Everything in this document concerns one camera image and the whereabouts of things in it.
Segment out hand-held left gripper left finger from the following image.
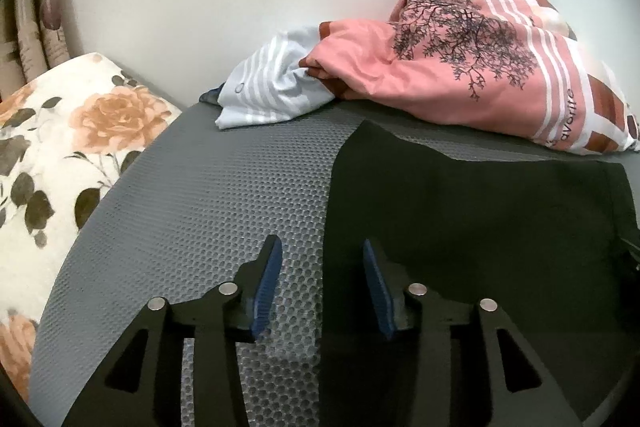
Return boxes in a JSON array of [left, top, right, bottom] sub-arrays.
[[62, 234, 284, 427]]

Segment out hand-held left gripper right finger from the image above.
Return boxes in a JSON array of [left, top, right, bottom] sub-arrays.
[[361, 238, 584, 427]]

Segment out black pants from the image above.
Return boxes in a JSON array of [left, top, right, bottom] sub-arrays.
[[317, 119, 640, 427]]

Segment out grey textured mat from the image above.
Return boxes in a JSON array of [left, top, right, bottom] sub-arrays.
[[30, 99, 627, 427]]

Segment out dark blue cloth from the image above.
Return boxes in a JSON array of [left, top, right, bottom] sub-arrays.
[[199, 82, 227, 108]]

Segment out pink patchwork printed blanket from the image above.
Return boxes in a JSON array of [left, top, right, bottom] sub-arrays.
[[215, 0, 640, 156]]

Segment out white floral pillow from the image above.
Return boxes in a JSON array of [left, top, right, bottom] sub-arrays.
[[0, 52, 184, 404]]

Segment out beige floral curtain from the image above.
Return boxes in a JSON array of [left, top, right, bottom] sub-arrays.
[[0, 0, 77, 96]]

